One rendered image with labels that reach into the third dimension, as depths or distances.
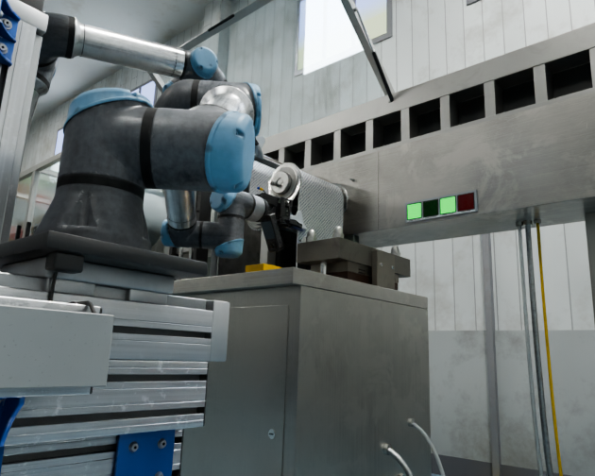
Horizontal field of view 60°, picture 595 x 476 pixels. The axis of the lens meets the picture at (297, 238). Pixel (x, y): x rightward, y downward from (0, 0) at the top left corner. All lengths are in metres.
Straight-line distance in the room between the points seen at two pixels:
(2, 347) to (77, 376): 0.07
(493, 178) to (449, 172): 0.15
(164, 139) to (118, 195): 0.10
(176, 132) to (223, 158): 0.07
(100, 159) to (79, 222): 0.09
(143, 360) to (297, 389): 0.56
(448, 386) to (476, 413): 0.23
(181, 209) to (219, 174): 0.62
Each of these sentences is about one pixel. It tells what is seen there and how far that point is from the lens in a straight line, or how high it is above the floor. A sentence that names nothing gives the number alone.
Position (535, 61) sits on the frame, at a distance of 1.79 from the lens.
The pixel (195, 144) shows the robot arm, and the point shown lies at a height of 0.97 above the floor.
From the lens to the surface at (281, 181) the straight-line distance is 1.69.
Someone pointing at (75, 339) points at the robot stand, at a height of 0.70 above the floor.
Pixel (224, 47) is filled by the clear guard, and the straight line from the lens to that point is 2.31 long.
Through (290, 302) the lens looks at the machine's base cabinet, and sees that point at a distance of 1.24.
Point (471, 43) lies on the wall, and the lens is 4.17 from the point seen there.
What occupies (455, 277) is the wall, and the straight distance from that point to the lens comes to 3.62.
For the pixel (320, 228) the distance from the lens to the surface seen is 1.72.
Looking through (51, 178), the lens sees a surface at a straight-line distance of 2.76.
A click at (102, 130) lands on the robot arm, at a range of 0.74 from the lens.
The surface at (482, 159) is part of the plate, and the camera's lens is 1.72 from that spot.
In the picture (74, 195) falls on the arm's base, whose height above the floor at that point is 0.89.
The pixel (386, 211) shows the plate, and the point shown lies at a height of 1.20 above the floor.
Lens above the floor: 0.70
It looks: 13 degrees up
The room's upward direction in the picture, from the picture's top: 2 degrees clockwise
